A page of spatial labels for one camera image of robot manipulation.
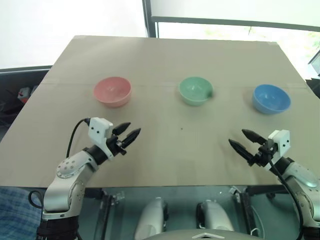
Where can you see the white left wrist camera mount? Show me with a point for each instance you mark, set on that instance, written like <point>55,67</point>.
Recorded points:
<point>98,130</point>

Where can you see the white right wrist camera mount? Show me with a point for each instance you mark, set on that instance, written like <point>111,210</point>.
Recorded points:
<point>281,141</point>

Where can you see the dark sofa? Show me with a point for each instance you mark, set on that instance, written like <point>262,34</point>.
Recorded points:
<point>12,82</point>

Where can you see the silver left robot leg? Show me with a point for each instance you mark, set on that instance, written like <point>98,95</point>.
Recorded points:
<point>151,217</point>

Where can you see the grey robot torso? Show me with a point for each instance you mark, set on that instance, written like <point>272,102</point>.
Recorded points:
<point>202,235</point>

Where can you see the blue checked cloth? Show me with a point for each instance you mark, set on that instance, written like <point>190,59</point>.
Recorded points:
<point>15,215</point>

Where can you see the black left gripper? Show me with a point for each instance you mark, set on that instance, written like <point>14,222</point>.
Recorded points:
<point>115,146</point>

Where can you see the black table leg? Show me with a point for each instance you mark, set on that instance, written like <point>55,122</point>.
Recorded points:
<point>246,212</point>
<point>106,212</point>

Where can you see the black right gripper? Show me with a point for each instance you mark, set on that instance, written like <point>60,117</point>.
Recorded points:
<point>263,155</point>

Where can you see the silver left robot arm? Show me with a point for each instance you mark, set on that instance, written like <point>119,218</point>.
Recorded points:
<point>65,180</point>

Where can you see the red white object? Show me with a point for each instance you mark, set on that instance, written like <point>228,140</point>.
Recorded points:
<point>23,94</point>

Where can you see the pink red bowl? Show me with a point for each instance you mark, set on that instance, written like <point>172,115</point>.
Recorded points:
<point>112,91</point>

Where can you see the green bowl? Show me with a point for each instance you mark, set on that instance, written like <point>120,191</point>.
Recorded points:
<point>195,92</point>

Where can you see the silver robot leg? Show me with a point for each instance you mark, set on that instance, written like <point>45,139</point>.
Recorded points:
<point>151,217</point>
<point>215,216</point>

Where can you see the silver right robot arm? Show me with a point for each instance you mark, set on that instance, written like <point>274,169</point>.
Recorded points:
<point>303,180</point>

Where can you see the black window frame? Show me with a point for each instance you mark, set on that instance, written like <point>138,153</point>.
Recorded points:
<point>150,17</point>

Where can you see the blue bowl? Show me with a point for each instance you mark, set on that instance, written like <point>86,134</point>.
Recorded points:
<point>271,98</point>

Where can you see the silver right robot leg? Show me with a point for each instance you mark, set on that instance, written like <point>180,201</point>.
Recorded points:
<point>215,216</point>

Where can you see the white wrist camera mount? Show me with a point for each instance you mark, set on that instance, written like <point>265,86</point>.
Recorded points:
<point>281,141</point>
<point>98,130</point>

